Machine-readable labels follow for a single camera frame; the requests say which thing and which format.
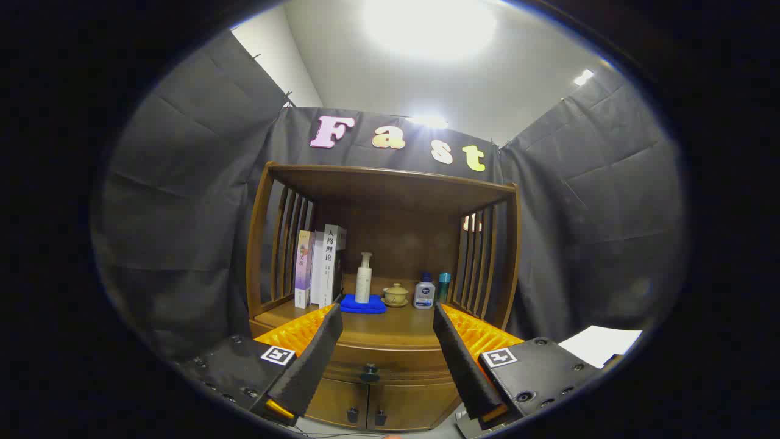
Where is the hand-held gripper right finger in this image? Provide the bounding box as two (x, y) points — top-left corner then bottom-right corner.
(433, 302), (610, 427)

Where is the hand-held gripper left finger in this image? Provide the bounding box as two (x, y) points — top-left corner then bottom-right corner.
(180, 303), (344, 427)

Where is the brown wooden drawer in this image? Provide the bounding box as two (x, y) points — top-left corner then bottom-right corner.
(326, 341), (458, 385)

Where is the wooden cabinet door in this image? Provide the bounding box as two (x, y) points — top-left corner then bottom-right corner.
(305, 378), (369, 430)
(367, 383), (461, 432)

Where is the wooden countertop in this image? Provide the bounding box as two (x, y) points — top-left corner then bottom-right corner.
(255, 297), (482, 349)

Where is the brown wooden cabinet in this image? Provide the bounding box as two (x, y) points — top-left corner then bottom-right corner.
(246, 160), (523, 432)

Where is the blue folded cloth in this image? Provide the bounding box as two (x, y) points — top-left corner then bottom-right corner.
(340, 294), (388, 315)

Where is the white blue-capped lotion bottle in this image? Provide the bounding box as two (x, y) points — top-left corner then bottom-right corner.
(413, 273), (436, 310)

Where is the thin white book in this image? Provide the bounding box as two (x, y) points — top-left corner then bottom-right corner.
(310, 230), (327, 305)

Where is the purple book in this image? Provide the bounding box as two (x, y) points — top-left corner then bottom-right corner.
(294, 230), (315, 309)

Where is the white pump bottle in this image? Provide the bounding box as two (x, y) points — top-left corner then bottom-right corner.
(355, 252), (373, 304)

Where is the yellow lidded teacup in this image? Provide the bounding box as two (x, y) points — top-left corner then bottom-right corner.
(382, 282), (410, 308)

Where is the thick white book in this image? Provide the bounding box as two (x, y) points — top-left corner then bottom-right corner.
(321, 224), (347, 307)

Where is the grey white plastic box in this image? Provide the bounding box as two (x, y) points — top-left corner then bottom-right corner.
(558, 326), (644, 369)

